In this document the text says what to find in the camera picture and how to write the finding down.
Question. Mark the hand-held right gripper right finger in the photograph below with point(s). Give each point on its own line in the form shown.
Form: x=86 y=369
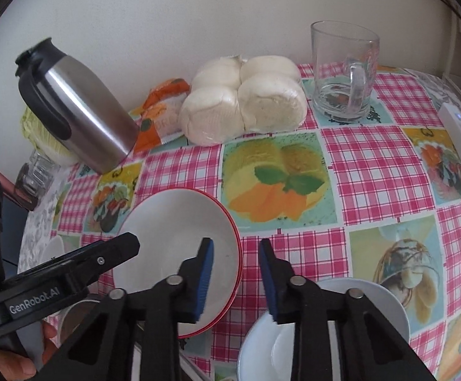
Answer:
x=272 y=281

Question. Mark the napa cabbage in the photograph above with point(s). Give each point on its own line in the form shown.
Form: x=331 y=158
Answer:
x=36 y=135

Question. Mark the bag of white steamed buns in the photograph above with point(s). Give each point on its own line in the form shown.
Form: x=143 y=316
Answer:
x=222 y=115

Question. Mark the stainless steel thermos jug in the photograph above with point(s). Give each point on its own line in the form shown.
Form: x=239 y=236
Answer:
x=83 y=107

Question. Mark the person's left hand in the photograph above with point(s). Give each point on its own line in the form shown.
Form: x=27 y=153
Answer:
x=12 y=367

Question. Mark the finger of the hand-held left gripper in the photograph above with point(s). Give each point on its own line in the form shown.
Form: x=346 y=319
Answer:
x=107 y=254

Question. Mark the white power bank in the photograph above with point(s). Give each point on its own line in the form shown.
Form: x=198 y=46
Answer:
x=456 y=135

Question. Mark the grey floral cloth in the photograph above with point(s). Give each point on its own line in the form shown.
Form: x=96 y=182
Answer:
x=40 y=226

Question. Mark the pink checkered tablecloth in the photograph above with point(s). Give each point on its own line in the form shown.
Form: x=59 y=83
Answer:
x=373 y=174

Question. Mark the small floral bowl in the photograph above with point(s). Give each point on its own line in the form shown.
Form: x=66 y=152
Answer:
x=266 y=349

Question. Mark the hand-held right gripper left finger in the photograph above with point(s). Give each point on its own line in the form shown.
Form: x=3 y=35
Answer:
x=204 y=281

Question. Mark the clear drinking glass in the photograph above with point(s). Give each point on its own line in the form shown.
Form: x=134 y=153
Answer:
x=38 y=170

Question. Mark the dark tinted glass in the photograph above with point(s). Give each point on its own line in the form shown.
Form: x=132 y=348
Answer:
x=28 y=200

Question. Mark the orange snack packet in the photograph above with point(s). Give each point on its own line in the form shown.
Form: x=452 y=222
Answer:
x=159 y=123

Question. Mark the strawberry print bowl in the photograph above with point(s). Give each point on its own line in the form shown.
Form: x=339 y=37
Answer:
x=163 y=238

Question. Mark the plain white bowl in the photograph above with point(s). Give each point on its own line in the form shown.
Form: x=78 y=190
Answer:
x=54 y=252

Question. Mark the clear glass mug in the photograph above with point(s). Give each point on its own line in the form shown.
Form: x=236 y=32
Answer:
x=333 y=71

